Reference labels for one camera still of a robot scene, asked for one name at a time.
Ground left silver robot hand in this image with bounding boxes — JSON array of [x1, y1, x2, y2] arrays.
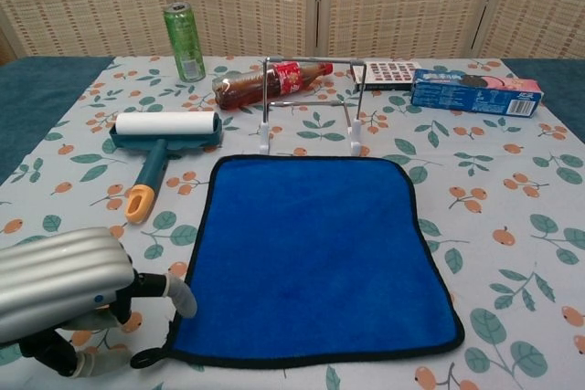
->
[[0, 226, 198, 378]]

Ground blue microfiber cloth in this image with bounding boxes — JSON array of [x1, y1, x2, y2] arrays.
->
[[130, 154, 466, 369]]

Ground teal lint roller orange tip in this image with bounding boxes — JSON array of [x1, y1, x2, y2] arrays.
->
[[108, 111, 225, 226]]

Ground cola bottle with red label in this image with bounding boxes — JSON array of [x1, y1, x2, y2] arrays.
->
[[211, 60, 335, 111]]

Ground green drink can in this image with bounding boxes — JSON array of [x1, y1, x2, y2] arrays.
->
[[164, 1, 207, 83]]

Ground woven bamboo folding screen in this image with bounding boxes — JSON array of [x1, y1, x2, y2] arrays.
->
[[0, 0, 585, 67]]

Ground dark box with square grid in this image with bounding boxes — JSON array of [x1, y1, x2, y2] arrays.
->
[[350, 59, 424, 92]]

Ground blue and pink cookie box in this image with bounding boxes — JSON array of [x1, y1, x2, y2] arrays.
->
[[409, 69, 546, 120]]

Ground floral leaf print tablecloth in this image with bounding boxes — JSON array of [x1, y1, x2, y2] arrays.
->
[[0, 55, 585, 390]]

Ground metal wire rack white feet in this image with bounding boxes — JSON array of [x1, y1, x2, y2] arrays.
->
[[256, 56, 371, 156]]

